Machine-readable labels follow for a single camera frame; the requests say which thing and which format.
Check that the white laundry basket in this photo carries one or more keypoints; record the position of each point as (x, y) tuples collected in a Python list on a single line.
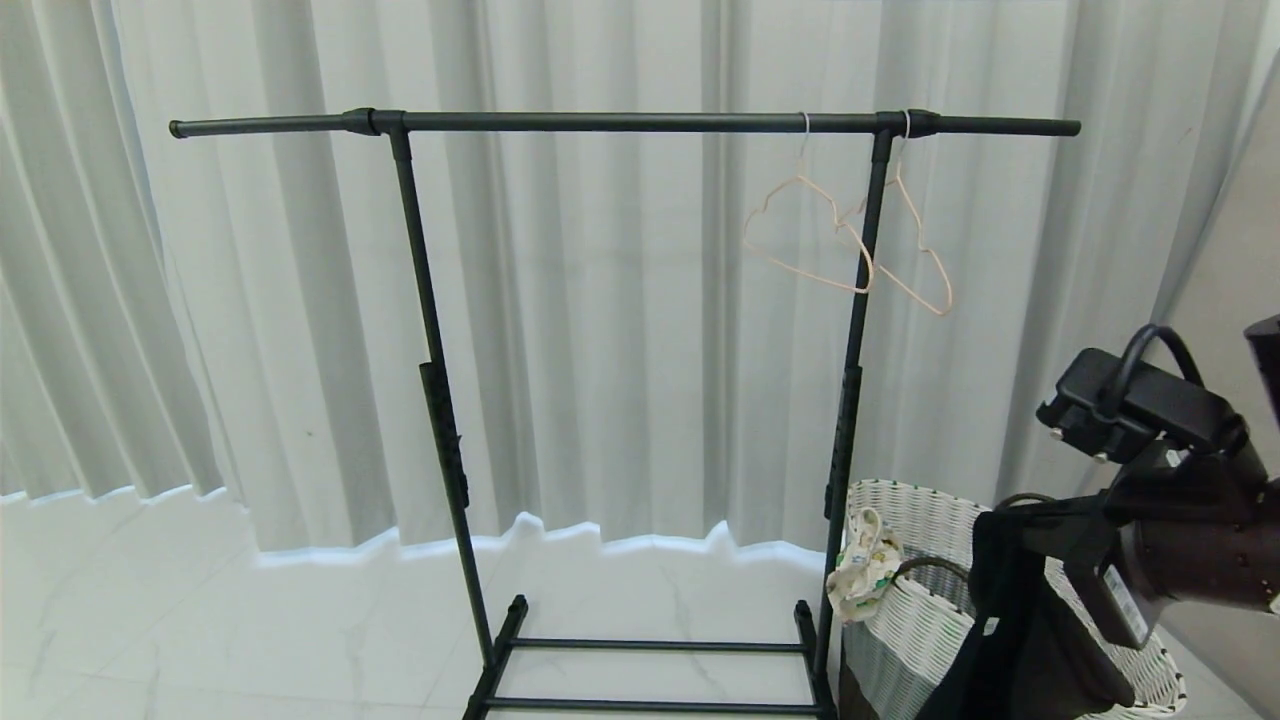
[(915, 640)]

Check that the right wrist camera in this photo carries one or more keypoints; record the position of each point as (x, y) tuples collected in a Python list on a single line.
[(1130, 400)]

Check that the cream printed garment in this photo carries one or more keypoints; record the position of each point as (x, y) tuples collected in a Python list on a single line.
[(862, 575)]

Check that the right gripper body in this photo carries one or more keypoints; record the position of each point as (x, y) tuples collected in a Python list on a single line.
[(1200, 560)]

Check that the black garment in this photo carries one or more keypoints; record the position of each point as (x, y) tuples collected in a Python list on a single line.
[(1010, 640)]

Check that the pink clothes hanger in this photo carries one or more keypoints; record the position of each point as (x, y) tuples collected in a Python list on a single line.
[(806, 181), (917, 232)]

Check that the black clothes rack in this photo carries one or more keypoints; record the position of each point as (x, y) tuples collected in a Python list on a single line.
[(600, 122)]

